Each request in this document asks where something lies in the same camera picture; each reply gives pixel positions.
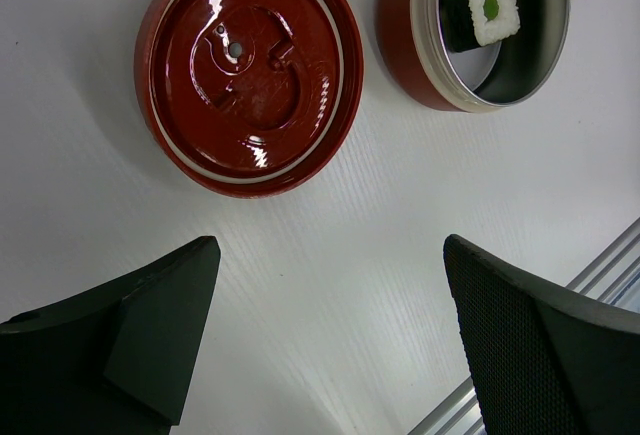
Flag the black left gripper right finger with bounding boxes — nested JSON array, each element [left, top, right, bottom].
[[443, 233, 640, 435]]

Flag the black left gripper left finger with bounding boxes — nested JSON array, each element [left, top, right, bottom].
[[1, 236, 221, 434]]

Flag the green sushi roll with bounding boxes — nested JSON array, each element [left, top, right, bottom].
[[439, 0, 521, 53]]

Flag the red steel lunch box bowl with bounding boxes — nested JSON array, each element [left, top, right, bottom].
[[376, 0, 570, 113]]

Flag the red lunch box lid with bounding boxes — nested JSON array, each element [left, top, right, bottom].
[[134, 0, 364, 198]]

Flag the aluminium front frame rail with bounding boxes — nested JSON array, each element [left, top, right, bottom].
[[407, 217, 640, 435]]

